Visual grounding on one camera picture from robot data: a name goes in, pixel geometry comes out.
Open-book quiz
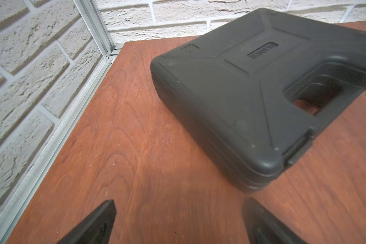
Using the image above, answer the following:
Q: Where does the black plastic tool case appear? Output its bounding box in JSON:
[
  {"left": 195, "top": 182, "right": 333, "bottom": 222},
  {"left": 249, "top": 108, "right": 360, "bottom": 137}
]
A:
[{"left": 150, "top": 8, "right": 366, "bottom": 192}]

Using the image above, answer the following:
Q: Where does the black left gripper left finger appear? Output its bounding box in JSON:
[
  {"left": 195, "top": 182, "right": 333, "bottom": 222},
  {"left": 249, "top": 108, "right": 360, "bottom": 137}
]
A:
[{"left": 57, "top": 199, "right": 117, "bottom": 244}]

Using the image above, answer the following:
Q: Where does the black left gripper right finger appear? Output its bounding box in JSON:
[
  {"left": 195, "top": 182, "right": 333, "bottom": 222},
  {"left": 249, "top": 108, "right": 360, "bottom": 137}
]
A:
[{"left": 242, "top": 198, "right": 306, "bottom": 244}]

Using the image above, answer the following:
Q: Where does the aluminium frame corner post left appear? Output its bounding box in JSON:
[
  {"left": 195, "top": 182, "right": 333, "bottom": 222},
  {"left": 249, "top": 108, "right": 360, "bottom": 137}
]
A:
[{"left": 73, "top": 0, "right": 123, "bottom": 60}]

